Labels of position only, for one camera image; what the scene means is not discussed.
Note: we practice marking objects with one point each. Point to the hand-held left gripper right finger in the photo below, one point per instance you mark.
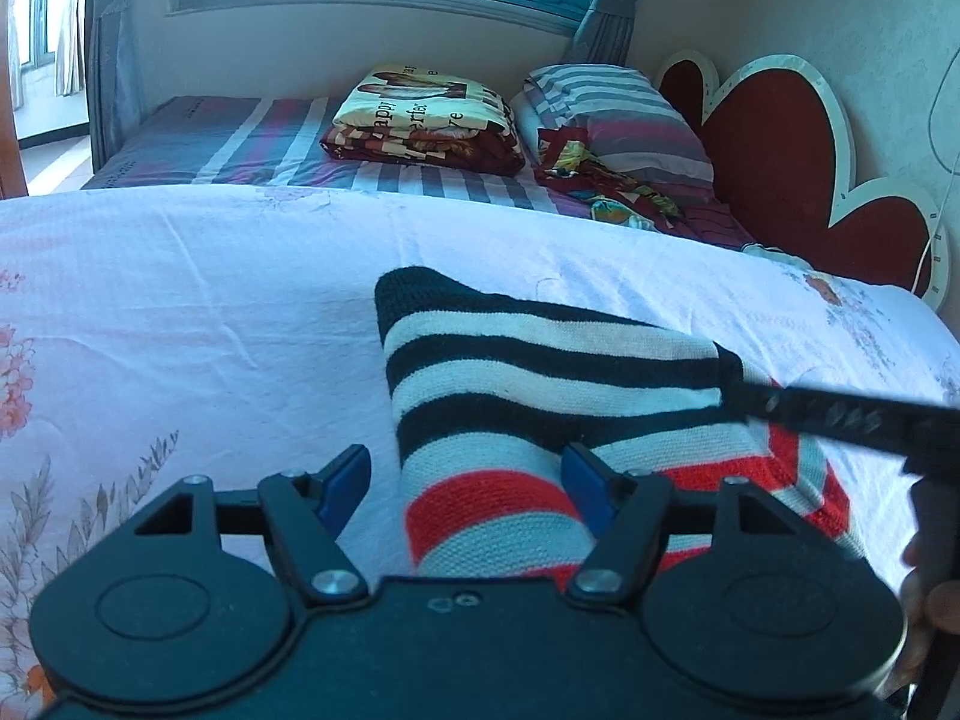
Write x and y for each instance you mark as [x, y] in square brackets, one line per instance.
[581, 484]

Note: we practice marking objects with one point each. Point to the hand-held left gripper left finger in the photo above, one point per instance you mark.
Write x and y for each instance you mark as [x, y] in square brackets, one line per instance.
[341, 487]

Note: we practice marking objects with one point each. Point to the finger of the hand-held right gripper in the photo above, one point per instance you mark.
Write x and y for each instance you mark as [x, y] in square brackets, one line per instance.
[840, 414]

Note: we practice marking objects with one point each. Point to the striped knit sweater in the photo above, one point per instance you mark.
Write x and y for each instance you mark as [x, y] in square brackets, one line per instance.
[487, 405]

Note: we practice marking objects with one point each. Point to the person's right hand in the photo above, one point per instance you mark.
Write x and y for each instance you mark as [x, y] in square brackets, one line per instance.
[943, 607]

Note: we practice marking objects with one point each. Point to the pink floral bedsheet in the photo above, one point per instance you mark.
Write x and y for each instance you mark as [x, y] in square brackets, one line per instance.
[187, 315]

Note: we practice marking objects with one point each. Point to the red heart-shaped headboard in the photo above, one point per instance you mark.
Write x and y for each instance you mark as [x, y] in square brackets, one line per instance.
[780, 165]

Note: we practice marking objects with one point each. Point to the colourful printed cloth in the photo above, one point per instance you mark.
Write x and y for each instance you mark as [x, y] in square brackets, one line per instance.
[600, 176]

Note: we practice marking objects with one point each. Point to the striped bedsheet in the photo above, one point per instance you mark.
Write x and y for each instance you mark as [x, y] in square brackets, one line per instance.
[247, 139]

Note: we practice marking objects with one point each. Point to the striped pillow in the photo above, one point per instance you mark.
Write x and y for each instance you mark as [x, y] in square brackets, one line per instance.
[622, 116]

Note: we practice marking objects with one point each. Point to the folded printed blanket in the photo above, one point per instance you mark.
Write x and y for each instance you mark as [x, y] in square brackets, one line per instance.
[420, 116]

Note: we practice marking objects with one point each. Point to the grey-blue curtain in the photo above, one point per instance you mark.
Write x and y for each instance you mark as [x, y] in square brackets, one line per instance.
[112, 52]
[611, 15]

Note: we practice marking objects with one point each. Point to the light sheer curtain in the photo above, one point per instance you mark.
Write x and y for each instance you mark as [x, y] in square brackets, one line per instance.
[67, 15]

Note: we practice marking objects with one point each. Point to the small bright window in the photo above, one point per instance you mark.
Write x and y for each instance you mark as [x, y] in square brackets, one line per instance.
[37, 30]

